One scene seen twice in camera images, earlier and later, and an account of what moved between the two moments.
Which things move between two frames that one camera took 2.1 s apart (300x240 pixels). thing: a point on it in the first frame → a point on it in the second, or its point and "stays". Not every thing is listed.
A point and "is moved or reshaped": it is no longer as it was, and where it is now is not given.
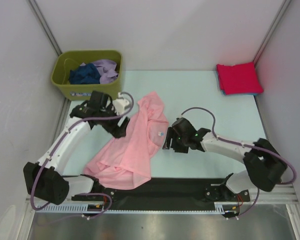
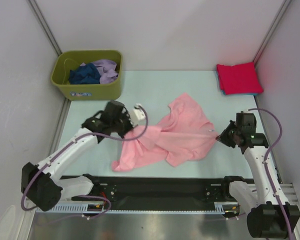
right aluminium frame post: (271, 31) stays
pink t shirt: (125, 163) is moved or reshaped
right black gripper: (172, 133) → (221, 138)
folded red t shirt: (238, 79) stays
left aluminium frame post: (34, 7) stays
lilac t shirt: (107, 70) stays
